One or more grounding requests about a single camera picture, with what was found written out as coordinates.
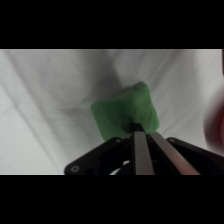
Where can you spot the green foam block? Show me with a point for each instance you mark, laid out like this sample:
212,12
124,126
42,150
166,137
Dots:
121,115

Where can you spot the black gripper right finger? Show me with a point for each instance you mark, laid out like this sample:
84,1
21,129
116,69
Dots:
173,155

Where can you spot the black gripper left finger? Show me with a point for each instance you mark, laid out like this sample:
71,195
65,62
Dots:
141,153

